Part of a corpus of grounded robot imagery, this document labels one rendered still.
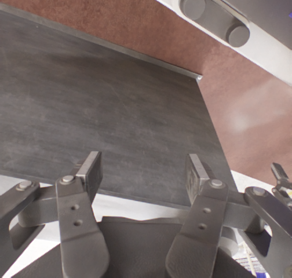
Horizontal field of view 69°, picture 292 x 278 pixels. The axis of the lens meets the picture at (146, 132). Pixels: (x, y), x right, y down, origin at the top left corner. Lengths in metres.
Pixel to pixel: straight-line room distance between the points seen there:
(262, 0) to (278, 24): 0.04
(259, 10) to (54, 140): 0.52
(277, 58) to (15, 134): 0.59
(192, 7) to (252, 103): 1.31
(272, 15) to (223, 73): 1.05
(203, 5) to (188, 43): 0.96
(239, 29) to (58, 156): 0.48
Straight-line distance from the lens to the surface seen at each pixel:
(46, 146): 0.61
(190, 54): 1.27
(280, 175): 0.49
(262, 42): 0.39
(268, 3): 0.33
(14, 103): 0.73
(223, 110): 1.53
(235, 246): 0.70
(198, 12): 0.30
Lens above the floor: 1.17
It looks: 48 degrees down
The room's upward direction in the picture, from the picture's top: 180 degrees clockwise
